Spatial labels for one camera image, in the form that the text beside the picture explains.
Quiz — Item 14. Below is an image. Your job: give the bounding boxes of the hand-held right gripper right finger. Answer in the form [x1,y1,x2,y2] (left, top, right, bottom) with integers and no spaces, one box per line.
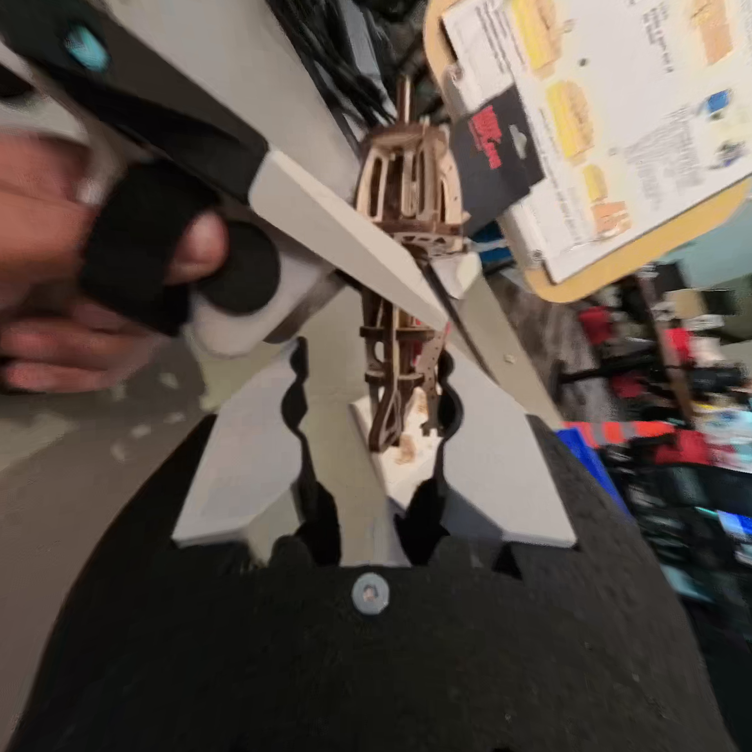
[399,349,578,547]

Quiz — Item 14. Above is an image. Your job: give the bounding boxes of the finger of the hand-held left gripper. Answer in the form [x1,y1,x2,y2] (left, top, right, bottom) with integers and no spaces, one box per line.
[248,150,452,331]
[420,251,484,330]

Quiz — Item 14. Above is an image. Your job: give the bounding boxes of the wooden mechanical model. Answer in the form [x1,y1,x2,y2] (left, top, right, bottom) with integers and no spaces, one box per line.
[352,76,471,453]

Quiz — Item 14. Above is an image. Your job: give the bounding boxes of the person's left hand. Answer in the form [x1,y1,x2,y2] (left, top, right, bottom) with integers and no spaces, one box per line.
[0,132,231,394]

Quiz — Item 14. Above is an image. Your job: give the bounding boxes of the black cable tangle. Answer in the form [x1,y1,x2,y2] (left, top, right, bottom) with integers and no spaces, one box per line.
[264,0,412,127]

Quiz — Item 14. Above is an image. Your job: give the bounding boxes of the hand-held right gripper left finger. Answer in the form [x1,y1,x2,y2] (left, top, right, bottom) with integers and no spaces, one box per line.
[172,338,342,547]

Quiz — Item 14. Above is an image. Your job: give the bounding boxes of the black model kit box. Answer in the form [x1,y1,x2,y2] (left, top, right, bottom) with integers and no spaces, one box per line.
[449,85,547,236]

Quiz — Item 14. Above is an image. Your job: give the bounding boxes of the white instruction booklet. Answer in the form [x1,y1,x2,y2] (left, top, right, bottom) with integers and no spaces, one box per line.
[349,396,453,518]

